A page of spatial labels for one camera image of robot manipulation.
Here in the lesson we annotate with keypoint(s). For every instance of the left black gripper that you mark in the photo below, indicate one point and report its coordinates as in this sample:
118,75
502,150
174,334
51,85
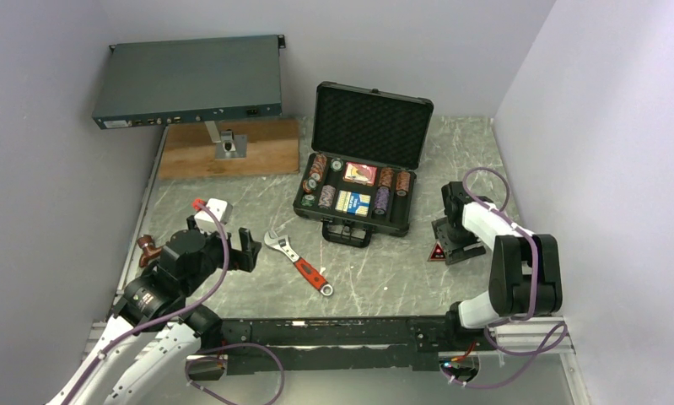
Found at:
250,248

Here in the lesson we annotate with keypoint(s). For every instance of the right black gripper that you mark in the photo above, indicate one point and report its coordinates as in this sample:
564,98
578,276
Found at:
455,252

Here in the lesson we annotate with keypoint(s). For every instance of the triangular all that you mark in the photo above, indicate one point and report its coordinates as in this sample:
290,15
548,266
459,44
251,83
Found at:
437,253

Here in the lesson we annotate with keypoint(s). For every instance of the green poker chip top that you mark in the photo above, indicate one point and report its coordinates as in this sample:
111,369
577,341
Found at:
308,200

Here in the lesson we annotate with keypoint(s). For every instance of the blue texas holdem card box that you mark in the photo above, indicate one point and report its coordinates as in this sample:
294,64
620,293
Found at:
353,203

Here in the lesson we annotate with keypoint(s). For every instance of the red playing card deck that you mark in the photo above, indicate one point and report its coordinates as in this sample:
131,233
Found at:
360,174

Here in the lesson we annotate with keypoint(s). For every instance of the black poker set case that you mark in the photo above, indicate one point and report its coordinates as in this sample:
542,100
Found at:
371,127

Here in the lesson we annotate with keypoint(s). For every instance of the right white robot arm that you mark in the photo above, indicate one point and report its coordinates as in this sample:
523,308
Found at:
524,278

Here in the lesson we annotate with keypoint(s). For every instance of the brown chip stack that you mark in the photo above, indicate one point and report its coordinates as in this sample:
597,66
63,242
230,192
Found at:
403,181

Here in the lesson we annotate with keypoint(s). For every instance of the purple chip stack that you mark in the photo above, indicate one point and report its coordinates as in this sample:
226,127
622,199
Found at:
382,200

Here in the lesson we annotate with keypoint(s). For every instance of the orange black chip stack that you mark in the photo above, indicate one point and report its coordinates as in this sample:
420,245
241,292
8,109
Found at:
386,178

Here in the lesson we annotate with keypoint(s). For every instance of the copper pipe fitting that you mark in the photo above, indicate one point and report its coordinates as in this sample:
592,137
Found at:
149,250

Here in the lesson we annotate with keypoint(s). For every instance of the wooden board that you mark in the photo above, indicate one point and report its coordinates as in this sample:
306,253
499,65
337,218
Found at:
273,148

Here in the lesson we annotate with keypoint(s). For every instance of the green chip in case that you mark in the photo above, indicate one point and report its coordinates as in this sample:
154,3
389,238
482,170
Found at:
336,165

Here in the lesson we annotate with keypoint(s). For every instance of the red handled adjustable wrench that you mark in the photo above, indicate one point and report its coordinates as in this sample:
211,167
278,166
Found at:
282,244

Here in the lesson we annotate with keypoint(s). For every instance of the grey metal stand bracket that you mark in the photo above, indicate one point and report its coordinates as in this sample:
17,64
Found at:
228,145

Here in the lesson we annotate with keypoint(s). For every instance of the grey rack-mount network unit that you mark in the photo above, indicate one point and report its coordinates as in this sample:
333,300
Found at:
166,82

